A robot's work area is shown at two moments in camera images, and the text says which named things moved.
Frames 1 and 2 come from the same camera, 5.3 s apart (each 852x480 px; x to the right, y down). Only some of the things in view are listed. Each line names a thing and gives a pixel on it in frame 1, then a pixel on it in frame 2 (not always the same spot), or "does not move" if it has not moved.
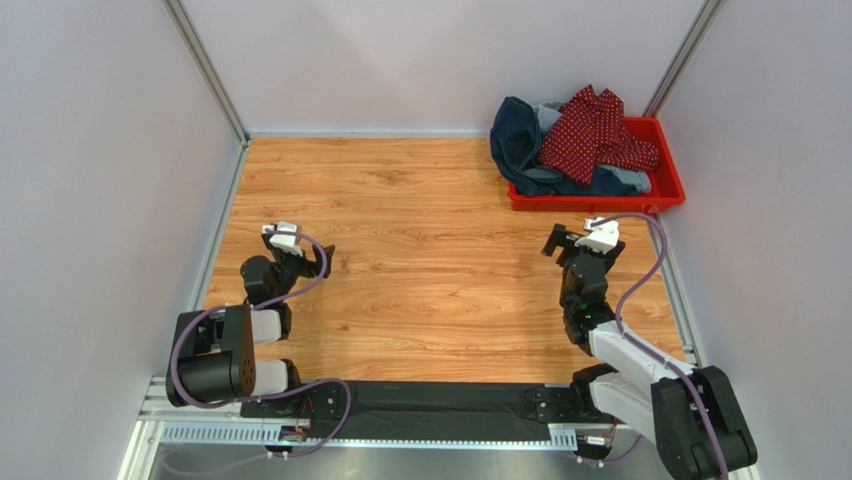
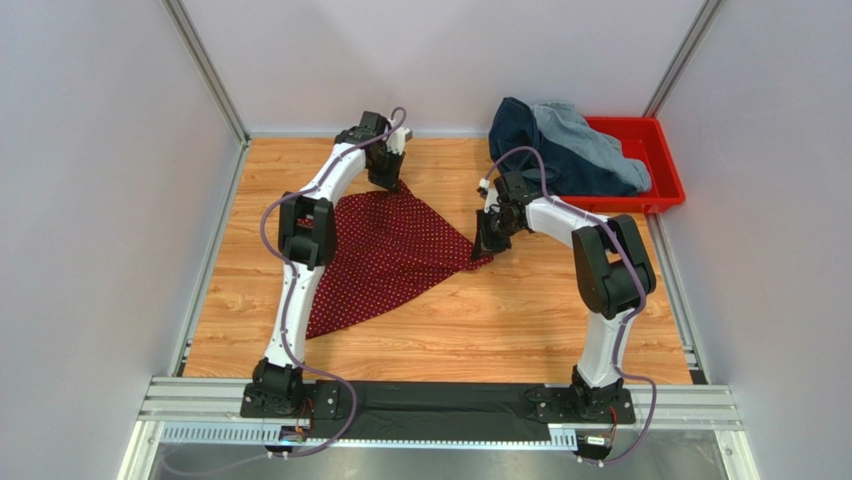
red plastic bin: [666, 186] does not move
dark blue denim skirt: [515, 133] does not move
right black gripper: [572, 248] -> [490, 227]
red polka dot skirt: [588, 133] -> [386, 246]
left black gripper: [310, 267] -> [390, 180]
